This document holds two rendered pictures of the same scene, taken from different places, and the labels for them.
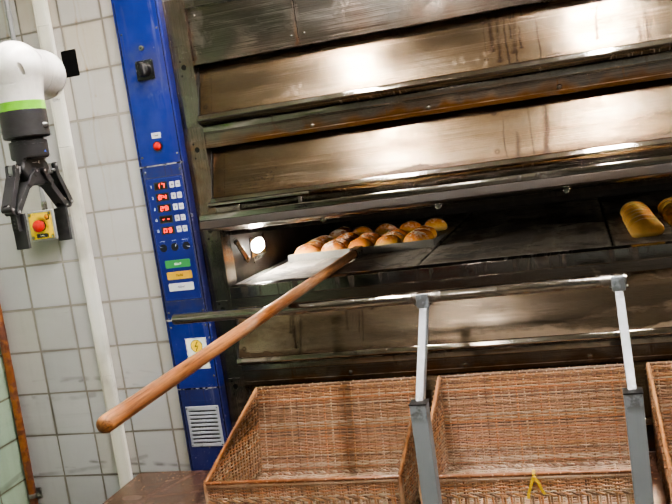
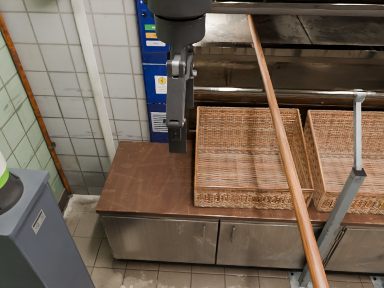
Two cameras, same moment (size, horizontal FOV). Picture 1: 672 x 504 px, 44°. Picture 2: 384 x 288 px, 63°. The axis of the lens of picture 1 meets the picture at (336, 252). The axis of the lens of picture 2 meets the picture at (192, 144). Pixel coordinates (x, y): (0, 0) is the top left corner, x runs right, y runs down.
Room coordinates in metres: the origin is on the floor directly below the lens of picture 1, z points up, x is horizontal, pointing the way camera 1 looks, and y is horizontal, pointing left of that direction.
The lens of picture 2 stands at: (1.26, 0.68, 1.83)
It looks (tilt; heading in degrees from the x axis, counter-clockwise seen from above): 41 degrees down; 347
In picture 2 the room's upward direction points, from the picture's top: straight up
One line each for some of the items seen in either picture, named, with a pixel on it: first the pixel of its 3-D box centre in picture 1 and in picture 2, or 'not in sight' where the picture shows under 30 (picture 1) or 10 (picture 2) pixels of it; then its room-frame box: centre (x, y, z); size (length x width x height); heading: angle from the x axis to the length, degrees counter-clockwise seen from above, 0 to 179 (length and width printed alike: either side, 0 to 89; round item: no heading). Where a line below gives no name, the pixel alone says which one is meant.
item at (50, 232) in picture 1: (47, 224); not in sight; (2.82, 0.95, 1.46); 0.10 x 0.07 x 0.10; 73
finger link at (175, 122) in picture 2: (12, 219); (175, 130); (1.64, 0.61, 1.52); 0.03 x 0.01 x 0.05; 161
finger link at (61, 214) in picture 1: (63, 223); (186, 92); (1.78, 0.57, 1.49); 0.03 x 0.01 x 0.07; 71
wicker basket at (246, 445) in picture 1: (322, 451); (248, 155); (2.34, 0.12, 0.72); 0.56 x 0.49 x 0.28; 74
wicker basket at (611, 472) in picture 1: (532, 443); (366, 159); (2.17, -0.45, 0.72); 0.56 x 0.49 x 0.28; 74
